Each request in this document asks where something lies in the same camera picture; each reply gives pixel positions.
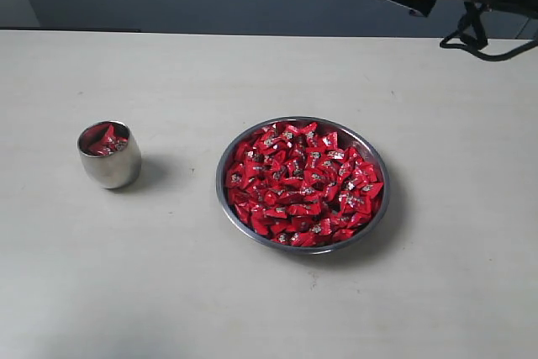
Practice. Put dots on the shiny steel cup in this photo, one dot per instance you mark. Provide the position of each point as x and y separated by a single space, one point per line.
117 170

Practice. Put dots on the pile of red wrapped candies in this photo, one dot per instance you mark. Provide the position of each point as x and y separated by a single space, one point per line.
302 182

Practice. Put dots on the round steel plate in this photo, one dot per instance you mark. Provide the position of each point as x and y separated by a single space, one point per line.
227 207

